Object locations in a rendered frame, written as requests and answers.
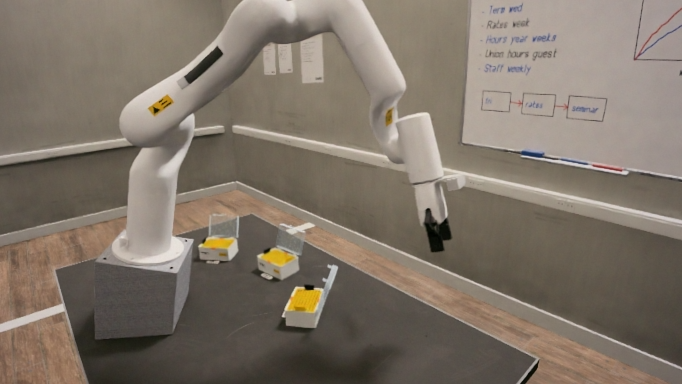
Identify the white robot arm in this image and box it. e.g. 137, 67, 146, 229
112, 0, 465, 266

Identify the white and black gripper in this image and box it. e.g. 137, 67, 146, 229
412, 181, 451, 253

